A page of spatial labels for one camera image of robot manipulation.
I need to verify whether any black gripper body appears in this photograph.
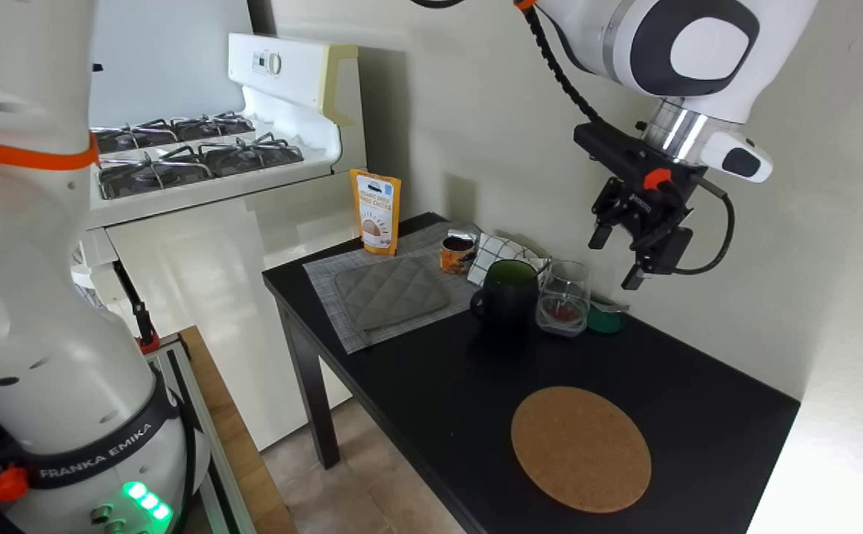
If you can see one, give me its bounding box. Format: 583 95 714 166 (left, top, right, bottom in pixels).
594 160 712 279

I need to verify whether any clear glass cup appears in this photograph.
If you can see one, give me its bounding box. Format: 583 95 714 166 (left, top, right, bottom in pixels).
535 268 594 342

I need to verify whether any small orange cup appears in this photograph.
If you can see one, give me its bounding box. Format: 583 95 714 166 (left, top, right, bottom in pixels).
440 236 480 277

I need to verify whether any grey quilted pot holder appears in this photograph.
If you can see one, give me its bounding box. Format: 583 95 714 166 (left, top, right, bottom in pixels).
336 252 456 335

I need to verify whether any brown almonds pile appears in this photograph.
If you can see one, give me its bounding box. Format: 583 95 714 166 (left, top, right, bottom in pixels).
541 298 587 329

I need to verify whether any white checkered dish towel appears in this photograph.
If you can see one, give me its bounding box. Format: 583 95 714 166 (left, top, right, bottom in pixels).
464 230 553 291

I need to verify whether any dark green mug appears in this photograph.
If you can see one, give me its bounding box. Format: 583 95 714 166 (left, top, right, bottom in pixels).
468 259 544 342

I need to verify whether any round cork trivet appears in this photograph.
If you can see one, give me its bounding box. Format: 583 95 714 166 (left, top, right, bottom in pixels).
507 383 657 518

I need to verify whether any black table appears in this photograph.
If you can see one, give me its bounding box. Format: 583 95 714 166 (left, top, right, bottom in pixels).
262 210 805 534

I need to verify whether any orange dried mango bag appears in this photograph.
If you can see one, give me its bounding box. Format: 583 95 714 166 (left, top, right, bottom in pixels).
351 166 406 262

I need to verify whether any grey woven placemat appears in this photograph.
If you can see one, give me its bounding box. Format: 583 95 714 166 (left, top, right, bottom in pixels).
302 216 483 356

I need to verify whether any white stove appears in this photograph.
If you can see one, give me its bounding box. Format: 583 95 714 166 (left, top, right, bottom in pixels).
80 31 378 455

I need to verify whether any black stove grate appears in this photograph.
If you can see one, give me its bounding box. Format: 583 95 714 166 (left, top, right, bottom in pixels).
95 132 308 203
93 110 259 156

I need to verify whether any wooden base board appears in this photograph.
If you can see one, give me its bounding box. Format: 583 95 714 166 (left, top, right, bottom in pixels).
175 326 298 534

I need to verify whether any black rod with red clamp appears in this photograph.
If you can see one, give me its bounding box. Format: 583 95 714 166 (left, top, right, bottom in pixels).
111 259 163 360

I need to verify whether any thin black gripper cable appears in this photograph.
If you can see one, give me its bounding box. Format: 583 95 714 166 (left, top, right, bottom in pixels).
673 179 740 279

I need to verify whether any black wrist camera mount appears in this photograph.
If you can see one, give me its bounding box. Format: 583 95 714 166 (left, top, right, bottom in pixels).
574 123 654 182

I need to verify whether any wide orange arm strap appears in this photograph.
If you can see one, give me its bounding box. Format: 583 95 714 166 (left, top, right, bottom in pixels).
0 132 105 176

